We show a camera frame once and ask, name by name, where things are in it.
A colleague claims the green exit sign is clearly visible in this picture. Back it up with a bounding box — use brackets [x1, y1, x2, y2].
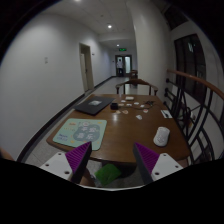
[119, 48, 127, 52]

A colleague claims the green object under table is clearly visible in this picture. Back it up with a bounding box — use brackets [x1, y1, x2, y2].
[95, 164, 121, 186]

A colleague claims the dark window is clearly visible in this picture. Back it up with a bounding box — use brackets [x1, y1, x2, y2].
[174, 34, 206, 102]

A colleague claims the light green mouse pad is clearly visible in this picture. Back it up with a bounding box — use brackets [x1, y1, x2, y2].
[53, 118, 107, 151]

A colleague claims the white small box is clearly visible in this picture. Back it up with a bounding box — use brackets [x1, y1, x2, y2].
[125, 96, 134, 101]

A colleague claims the person in white shirt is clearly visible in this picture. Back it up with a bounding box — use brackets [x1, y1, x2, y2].
[117, 59, 123, 77]

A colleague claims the beige side door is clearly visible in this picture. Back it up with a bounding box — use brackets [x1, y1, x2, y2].
[79, 43, 94, 92]

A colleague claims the black cable on table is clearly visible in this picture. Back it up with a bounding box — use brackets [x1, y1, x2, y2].
[141, 99, 157, 108]

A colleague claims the white card on table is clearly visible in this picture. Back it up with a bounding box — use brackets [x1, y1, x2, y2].
[161, 110, 172, 119]

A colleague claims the black closed laptop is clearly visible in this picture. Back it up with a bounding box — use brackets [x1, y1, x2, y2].
[75, 96, 113, 116]

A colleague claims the white computer mouse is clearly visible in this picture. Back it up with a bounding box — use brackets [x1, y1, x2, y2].
[153, 127, 170, 147]

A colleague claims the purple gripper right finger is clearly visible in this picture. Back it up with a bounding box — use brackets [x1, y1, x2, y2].
[132, 142, 184, 185]

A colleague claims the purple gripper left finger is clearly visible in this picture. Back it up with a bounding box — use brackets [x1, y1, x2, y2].
[40, 141, 93, 185]

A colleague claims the small black box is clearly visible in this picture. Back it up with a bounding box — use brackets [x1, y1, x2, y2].
[110, 103, 118, 110]

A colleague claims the wooden stair handrail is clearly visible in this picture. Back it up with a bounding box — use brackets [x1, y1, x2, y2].
[167, 69, 224, 100]

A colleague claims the wooden chair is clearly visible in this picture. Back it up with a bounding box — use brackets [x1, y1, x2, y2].
[115, 79, 158, 96]

